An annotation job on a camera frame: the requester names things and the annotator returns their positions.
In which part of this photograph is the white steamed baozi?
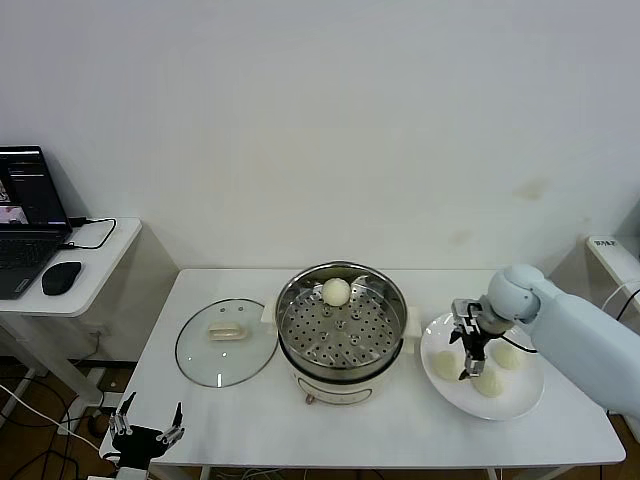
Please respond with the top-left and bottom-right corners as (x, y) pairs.
(492, 343), (526, 371)
(432, 349), (461, 382)
(470, 369), (504, 399)
(320, 277), (351, 307)

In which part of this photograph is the black computer mouse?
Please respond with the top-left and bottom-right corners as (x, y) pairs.
(41, 261), (83, 297)

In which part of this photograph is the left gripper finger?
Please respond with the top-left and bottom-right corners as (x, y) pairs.
(155, 401), (186, 446)
(108, 391), (138, 437)

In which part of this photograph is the black laptop cable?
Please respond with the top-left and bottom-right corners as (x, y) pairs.
(58, 216), (118, 251)

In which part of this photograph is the white desk with label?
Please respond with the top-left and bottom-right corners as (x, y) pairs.
(585, 233), (640, 287)

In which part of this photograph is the white hanging cable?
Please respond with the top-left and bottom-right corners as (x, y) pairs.
(602, 281), (640, 311)

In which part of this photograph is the glass lid with cream handle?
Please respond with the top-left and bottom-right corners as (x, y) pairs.
(174, 298), (279, 389)

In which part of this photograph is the black cable with adapter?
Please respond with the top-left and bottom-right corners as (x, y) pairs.
(617, 288), (640, 321)

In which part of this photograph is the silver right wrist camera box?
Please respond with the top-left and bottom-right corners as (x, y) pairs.
(451, 298), (484, 326)

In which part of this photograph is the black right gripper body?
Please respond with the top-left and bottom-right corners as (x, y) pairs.
(461, 318), (495, 362)

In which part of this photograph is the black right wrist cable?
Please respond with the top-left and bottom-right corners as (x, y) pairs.
(499, 334), (539, 355)

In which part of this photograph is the stainless steel steamer basket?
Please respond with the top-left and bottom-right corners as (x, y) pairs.
(259, 259), (424, 371)

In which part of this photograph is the black laptop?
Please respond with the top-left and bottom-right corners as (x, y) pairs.
(0, 145), (74, 302)

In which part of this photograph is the cream electric cooking pot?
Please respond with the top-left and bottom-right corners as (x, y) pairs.
(262, 319), (417, 407)

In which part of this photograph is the white floor cable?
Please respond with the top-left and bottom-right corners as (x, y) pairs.
(0, 384), (104, 449)

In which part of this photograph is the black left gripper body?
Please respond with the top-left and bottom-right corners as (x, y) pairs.
(110, 424), (170, 469)

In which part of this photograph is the white side table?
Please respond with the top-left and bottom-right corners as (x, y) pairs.
(0, 217), (144, 416)

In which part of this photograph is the white round plate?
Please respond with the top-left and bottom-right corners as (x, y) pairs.
(419, 310), (546, 421)

